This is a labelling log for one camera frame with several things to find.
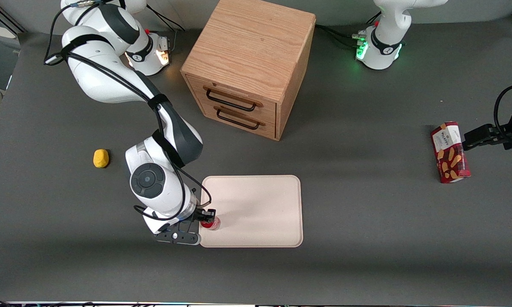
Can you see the black aluminium frame rail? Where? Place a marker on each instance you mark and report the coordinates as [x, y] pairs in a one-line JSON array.
[[8, 21]]

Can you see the oak wooden drawer cabinet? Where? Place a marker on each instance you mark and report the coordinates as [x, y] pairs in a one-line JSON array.
[[251, 42]]

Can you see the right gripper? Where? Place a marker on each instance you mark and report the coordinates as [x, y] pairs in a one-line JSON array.
[[204, 214]]

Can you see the small white flat object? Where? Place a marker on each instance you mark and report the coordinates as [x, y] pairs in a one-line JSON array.
[[2, 32]]

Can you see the beige rectangular plastic tray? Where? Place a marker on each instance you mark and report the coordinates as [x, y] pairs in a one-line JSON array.
[[256, 211]]

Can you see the wooden drawer front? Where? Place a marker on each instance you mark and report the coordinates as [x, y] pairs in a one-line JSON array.
[[256, 125], [239, 91]]

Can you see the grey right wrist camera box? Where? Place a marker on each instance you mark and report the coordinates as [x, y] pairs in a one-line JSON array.
[[179, 238]]

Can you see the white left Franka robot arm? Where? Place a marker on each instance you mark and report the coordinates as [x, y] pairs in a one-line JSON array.
[[384, 47]]

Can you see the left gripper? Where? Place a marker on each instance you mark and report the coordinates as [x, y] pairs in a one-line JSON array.
[[510, 137]]

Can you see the red Walkers biscuit box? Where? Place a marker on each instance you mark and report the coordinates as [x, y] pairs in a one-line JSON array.
[[450, 153]]

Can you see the small red coke bottle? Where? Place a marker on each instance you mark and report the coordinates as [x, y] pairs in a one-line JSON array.
[[212, 224]]

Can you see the yellow lemon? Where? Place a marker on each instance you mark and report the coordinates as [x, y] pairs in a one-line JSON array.
[[100, 158]]

